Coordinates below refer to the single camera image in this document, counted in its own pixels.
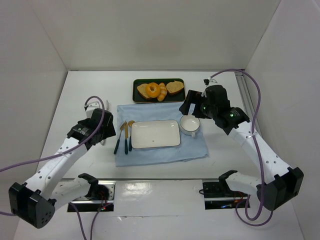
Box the small golden bread roll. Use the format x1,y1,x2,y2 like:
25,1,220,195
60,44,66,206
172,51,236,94
157,82,168,102

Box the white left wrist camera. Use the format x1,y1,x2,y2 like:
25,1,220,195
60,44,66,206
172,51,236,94
84,101,101,118

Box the metal serving tongs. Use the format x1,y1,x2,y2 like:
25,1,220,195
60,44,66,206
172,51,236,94
100,100,110,146

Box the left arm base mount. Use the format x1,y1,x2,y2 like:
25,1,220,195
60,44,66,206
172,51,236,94
71,180,116,213

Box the dark green serving tray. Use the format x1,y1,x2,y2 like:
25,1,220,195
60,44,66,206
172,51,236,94
132,78,186,103

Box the white rectangular plate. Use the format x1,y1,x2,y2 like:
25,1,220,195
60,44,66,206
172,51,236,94
131,119,181,149

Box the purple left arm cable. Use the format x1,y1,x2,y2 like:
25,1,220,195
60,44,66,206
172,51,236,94
0,95,111,240

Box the white bowl with handles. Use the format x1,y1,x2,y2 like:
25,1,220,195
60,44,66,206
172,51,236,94
179,114,201,138

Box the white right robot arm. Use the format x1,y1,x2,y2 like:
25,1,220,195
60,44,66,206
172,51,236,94
179,85,304,211

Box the orange bagel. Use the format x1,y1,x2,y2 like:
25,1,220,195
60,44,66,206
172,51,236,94
146,82,161,98

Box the aluminium rail right side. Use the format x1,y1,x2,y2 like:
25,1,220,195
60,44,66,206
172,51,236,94
234,71,257,120

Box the right bread slice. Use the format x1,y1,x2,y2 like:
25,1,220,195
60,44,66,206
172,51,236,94
166,80,185,95

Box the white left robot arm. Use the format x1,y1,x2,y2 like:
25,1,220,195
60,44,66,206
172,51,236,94
8,108,116,229

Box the bread slice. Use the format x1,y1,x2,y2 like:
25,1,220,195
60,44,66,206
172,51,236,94
137,83,151,100
166,80,185,95

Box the gold fork green handle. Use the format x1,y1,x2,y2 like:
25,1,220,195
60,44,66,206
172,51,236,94
113,121,127,155

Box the gold spoon green handle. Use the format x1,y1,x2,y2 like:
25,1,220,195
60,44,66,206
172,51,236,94
128,120,135,152

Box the left bread slice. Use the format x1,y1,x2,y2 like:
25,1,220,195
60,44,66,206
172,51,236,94
137,83,151,100

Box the gold knife green handle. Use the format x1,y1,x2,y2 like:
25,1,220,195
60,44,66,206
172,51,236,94
124,122,129,155

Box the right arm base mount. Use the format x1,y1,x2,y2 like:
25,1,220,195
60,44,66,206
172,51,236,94
198,181,248,210

